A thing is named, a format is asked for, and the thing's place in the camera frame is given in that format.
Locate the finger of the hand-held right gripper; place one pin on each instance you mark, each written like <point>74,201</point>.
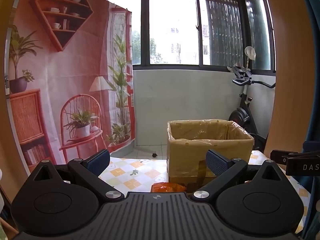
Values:
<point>278,157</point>

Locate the crinkled orange snack packet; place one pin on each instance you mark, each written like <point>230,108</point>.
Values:
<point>167,187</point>

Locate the black window frame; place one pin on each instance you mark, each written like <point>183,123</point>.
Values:
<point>144,30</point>

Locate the printed pink backdrop cloth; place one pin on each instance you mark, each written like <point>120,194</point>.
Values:
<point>75,67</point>

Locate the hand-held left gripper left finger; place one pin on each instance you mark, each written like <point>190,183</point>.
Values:
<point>98,162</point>

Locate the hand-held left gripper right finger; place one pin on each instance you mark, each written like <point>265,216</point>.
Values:
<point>216,163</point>

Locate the brown cardboard box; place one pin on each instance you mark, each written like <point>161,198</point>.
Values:
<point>190,152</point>

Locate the white plastic bag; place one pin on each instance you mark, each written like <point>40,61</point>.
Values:
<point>250,52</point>

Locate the black exercise bike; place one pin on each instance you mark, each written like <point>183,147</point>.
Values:
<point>240,116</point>

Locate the floral checked tablecloth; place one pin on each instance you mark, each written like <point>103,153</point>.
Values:
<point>130,172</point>

